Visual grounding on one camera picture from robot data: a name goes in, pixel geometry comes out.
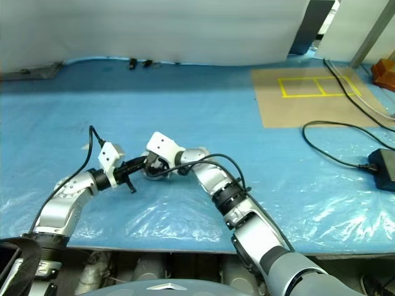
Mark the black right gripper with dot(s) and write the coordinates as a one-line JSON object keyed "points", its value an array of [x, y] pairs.
{"points": [[157, 163]]}

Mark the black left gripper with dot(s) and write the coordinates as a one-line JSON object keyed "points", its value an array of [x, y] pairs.
{"points": [[123, 174]]}

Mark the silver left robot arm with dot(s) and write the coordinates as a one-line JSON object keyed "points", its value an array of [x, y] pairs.
{"points": [[58, 212]]}

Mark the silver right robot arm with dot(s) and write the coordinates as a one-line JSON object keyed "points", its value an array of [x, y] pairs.
{"points": [[216, 179]]}

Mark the beige tape scrap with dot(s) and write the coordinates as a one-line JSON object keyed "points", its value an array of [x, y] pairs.
{"points": [[84, 147]]}

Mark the grey rounded shape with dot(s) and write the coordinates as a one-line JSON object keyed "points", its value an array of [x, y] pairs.
{"points": [[151, 266], [230, 271]]}

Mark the small black clip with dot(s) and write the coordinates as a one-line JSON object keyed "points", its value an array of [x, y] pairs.
{"points": [[147, 63], [132, 63]]}

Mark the white rough rounded shape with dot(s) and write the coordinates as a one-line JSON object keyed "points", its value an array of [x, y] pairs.
{"points": [[92, 271]]}

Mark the grey robot torso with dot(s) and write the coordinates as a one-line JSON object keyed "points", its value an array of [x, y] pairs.
{"points": [[139, 286]]}

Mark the brown cardboard sheet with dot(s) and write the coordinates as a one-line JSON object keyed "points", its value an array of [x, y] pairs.
{"points": [[277, 108]]}

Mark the white foam backdrop sheet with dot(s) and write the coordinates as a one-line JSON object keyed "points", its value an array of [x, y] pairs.
{"points": [[154, 27]]}

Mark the grey metal rack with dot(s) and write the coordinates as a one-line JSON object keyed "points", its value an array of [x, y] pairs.
{"points": [[31, 71]]}

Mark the dark grey column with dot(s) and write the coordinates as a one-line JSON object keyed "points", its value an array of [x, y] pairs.
{"points": [[308, 31]]}

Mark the white panel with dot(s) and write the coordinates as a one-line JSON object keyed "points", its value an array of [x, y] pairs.
{"points": [[342, 37]]}

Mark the black power adapter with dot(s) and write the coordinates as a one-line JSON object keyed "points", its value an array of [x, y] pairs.
{"points": [[384, 171]]}

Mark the clear plastic tube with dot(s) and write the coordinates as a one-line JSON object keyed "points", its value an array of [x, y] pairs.
{"points": [[379, 112]]}

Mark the brown orange box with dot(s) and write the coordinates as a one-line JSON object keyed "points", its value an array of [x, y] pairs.
{"points": [[384, 72]]}

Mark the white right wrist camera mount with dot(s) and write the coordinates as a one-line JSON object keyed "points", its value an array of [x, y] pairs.
{"points": [[163, 145]]}

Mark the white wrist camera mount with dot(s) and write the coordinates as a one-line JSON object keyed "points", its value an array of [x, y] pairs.
{"points": [[163, 145], [108, 154]]}

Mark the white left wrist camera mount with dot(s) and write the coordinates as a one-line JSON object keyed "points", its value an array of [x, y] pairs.
{"points": [[108, 154]]}

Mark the aluminium profile post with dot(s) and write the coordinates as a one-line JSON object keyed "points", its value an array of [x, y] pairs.
{"points": [[372, 34]]}

